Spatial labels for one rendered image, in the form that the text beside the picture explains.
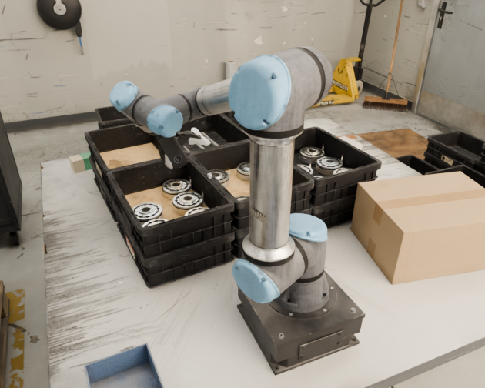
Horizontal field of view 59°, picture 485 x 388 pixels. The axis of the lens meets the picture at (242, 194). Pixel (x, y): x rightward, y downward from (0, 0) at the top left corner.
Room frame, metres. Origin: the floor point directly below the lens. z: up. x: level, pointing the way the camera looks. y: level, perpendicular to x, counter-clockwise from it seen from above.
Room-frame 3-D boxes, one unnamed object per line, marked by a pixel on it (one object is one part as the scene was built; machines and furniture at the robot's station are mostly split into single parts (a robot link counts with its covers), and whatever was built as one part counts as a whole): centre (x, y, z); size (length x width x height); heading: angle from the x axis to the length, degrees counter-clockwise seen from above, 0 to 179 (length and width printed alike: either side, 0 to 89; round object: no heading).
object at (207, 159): (1.35, -0.02, 0.87); 0.40 x 0.30 x 0.11; 28
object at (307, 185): (1.35, -0.02, 0.92); 0.40 x 0.30 x 0.02; 28
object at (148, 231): (1.21, 0.24, 0.92); 0.40 x 0.30 x 0.02; 28
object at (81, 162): (1.82, 0.68, 0.73); 0.24 x 0.06 x 0.06; 126
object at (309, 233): (0.86, -0.15, 0.97); 0.13 x 0.12 x 0.14; 138
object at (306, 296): (0.86, -0.15, 0.85); 0.15 x 0.15 x 0.10
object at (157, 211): (1.17, 0.31, 0.86); 0.10 x 0.10 x 0.01
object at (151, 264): (1.21, 0.24, 0.76); 0.40 x 0.30 x 0.12; 28
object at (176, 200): (1.24, 0.18, 0.86); 0.10 x 0.10 x 0.01
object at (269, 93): (0.76, -0.06, 1.18); 0.15 x 0.12 x 0.55; 138
